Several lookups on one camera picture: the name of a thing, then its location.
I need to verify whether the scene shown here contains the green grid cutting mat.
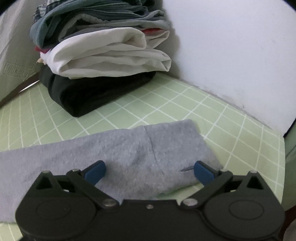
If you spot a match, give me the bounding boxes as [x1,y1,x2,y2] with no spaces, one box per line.
[0,72,286,241]

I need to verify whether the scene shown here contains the black folded garment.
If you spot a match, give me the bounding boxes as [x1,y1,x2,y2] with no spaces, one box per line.
[39,66,156,118]

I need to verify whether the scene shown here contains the white folded garment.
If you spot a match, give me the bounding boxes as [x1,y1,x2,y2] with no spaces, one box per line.
[39,27,171,79]

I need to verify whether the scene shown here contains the white foam board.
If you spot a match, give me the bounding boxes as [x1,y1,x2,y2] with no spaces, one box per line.
[156,1,295,134]

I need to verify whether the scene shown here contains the grey zip hoodie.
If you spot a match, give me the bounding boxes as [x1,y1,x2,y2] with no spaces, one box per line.
[1,120,222,222]

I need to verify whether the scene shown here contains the light grey printed backdrop cloth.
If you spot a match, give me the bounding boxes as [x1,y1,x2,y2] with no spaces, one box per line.
[1,0,43,106]

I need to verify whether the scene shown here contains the teal grey folded garments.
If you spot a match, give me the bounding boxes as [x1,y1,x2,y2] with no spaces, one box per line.
[30,0,170,49]

